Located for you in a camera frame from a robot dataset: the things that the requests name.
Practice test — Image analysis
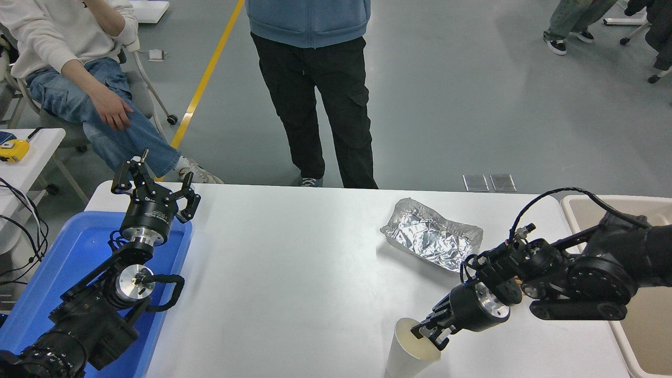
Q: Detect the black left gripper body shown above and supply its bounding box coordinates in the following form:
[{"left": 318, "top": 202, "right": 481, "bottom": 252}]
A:
[{"left": 120, "top": 195, "right": 180, "bottom": 242}]

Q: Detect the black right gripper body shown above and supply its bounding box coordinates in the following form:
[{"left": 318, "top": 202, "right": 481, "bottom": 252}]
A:
[{"left": 449, "top": 283, "right": 498, "bottom": 333}]

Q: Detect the white paper cup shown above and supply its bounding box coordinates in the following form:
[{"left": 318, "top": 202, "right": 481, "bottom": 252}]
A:
[{"left": 386, "top": 318, "right": 442, "bottom": 378}]

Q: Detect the seated person's right hand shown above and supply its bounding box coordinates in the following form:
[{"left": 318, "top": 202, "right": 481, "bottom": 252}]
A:
[{"left": 90, "top": 90, "right": 134, "bottom": 132}]

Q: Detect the blue plastic tray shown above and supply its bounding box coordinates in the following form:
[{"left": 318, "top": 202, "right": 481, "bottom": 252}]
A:
[{"left": 0, "top": 211, "right": 193, "bottom": 378}]

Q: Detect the crumpled foil tray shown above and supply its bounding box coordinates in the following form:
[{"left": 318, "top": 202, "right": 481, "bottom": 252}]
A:
[{"left": 380, "top": 197, "right": 484, "bottom": 275}]

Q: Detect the grey rolling chair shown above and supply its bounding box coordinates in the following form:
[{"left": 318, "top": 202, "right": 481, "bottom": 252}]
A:
[{"left": 0, "top": 31, "right": 178, "bottom": 153}]

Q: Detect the white side table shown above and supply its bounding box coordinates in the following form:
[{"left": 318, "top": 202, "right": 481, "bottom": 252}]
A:
[{"left": 0, "top": 128, "right": 90, "bottom": 255}]

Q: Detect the yellow tape measure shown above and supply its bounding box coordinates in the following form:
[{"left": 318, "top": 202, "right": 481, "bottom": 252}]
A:
[{"left": 0, "top": 139, "right": 30, "bottom": 163}]

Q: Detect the seated person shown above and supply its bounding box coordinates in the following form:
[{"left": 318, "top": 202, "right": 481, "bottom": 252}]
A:
[{"left": 0, "top": 0, "right": 224, "bottom": 184}]

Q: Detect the white flat board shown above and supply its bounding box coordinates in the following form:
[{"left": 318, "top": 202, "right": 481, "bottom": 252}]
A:
[{"left": 128, "top": 0, "right": 170, "bottom": 24}]

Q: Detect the standing person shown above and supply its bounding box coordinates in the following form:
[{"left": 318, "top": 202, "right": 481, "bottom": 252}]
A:
[{"left": 245, "top": 0, "right": 379, "bottom": 190}]

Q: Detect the large pale bin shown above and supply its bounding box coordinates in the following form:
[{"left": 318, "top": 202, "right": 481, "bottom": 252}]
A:
[{"left": 561, "top": 195, "right": 672, "bottom": 378}]

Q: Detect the black jacket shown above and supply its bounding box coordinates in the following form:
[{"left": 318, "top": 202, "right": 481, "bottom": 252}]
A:
[{"left": 625, "top": 0, "right": 672, "bottom": 71}]

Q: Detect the black cable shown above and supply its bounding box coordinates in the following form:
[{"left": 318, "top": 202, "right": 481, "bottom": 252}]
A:
[{"left": 0, "top": 177, "right": 49, "bottom": 287}]

